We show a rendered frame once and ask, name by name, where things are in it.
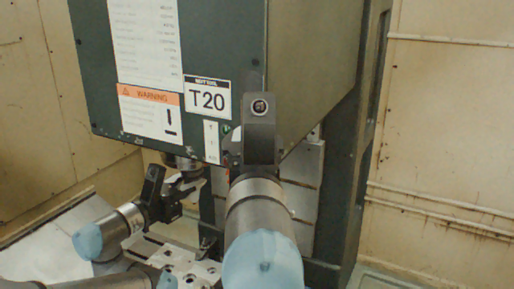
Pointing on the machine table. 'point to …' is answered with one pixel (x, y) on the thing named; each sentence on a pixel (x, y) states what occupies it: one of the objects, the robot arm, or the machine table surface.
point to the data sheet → (147, 42)
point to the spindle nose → (181, 162)
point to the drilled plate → (185, 273)
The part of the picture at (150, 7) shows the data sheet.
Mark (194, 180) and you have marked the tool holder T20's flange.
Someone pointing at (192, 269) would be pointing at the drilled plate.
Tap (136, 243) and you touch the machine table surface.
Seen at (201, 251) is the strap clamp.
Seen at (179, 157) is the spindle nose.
